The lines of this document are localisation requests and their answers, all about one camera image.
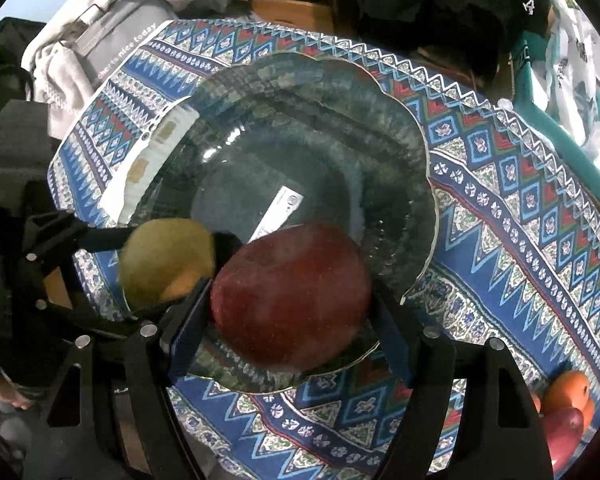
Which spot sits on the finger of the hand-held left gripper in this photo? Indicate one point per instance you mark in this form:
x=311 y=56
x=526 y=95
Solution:
x=105 y=324
x=95 y=240

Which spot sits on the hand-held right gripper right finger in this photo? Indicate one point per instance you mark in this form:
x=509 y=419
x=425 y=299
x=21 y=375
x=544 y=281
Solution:
x=395 y=342

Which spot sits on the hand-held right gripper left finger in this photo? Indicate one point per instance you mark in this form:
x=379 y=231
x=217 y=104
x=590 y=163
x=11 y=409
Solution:
x=187 y=332

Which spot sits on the green yellow pear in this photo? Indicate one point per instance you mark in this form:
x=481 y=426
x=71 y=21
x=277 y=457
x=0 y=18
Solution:
x=165 y=260

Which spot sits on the red apple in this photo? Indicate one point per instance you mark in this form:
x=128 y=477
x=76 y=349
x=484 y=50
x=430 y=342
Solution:
x=562 y=432
x=290 y=300

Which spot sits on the orange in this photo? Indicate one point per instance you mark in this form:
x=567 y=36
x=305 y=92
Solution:
x=589 y=414
x=536 y=402
x=570 y=390

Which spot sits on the scalloped glass plate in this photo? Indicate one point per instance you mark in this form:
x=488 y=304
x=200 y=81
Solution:
x=300 y=160

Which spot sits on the person's left hand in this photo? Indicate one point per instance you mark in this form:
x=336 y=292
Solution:
x=10 y=396

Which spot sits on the black bag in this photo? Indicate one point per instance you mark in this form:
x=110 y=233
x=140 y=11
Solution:
x=10 y=125

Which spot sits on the blue patterned tablecloth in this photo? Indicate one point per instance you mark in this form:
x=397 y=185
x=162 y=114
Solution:
x=505 y=220

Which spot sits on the grey printed bag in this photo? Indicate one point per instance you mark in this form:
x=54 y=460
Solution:
x=120 y=30

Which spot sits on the brown cardboard box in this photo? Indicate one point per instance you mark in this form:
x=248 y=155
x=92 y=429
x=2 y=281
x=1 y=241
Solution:
x=290 y=12

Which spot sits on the white leaf-print bag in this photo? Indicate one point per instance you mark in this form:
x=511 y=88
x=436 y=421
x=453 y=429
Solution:
x=575 y=60

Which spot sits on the dark clothing pile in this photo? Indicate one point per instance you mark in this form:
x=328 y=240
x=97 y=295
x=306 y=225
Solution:
x=405 y=0

